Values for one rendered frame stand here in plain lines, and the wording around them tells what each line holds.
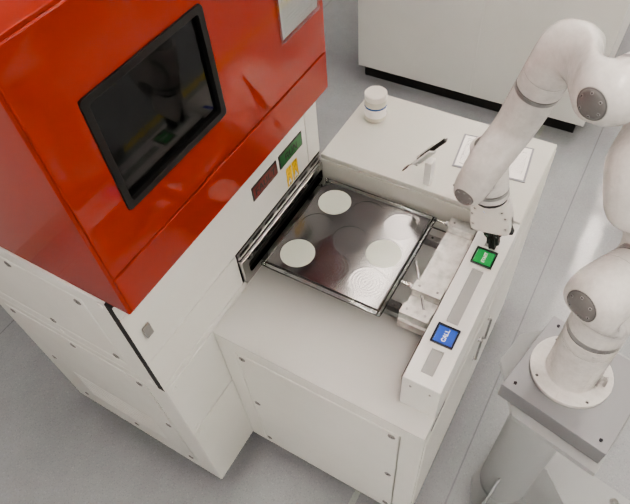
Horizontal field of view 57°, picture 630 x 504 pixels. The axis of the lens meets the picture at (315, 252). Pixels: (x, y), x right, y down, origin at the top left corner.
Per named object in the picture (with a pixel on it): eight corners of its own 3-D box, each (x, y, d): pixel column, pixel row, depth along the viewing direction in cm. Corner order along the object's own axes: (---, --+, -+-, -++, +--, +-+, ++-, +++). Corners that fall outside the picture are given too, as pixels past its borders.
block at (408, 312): (398, 317, 152) (398, 311, 149) (403, 307, 153) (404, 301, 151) (426, 329, 149) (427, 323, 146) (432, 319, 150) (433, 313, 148)
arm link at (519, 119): (529, 133, 106) (473, 218, 133) (571, 86, 112) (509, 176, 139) (488, 106, 108) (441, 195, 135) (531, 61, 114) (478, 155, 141)
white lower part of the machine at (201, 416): (86, 401, 239) (-17, 289, 174) (205, 258, 280) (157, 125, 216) (226, 488, 214) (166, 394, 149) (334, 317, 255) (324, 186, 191)
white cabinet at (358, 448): (255, 440, 224) (211, 334, 160) (369, 260, 273) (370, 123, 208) (409, 528, 202) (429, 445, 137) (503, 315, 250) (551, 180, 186)
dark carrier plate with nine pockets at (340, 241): (266, 262, 164) (266, 260, 163) (326, 182, 181) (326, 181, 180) (377, 310, 152) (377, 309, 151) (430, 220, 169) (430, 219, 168)
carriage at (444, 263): (396, 325, 153) (396, 319, 151) (449, 229, 172) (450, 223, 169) (424, 337, 151) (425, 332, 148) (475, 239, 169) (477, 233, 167)
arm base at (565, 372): (623, 363, 141) (655, 321, 127) (595, 424, 131) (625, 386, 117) (548, 324, 149) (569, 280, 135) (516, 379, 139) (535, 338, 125)
